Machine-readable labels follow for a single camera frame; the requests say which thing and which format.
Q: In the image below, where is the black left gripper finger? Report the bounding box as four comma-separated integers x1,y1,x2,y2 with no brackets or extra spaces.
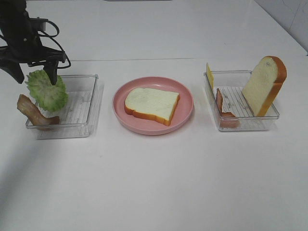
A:
43,60,58,85
0,62,25,84

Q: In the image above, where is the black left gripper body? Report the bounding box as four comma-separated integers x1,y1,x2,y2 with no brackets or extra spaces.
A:
0,29,66,67

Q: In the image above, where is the green lettuce leaf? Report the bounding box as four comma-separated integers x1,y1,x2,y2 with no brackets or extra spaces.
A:
26,70,68,113

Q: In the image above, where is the brown bacon strip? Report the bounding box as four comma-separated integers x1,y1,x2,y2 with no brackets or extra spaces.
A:
16,94,60,130

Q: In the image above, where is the bread slice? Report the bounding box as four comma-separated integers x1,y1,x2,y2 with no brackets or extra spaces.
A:
125,88,180,126
242,56,287,117

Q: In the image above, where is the yellow cheese slice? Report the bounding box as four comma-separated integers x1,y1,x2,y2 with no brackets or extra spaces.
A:
206,63,214,90

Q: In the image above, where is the red bacon strip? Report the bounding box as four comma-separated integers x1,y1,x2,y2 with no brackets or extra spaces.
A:
216,88,240,128

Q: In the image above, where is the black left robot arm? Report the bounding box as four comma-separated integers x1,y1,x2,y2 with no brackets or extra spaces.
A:
0,0,71,85

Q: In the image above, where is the clear left plastic tray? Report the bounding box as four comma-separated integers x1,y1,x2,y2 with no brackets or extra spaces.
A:
26,74,103,140

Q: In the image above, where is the clear plastic tray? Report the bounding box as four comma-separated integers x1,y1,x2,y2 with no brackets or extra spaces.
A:
26,74,103,140
204,70,280,131

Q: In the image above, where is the pink round plate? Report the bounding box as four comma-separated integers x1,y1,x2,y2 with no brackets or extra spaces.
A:
113,77,194,135

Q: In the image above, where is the clear right plastic tray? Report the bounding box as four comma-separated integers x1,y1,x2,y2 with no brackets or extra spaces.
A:
204,70,280,131

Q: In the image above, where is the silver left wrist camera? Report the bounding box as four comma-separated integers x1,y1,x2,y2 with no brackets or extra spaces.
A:
29,17,48,31

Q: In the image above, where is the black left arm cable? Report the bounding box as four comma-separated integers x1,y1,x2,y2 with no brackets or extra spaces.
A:
0,20,72,70

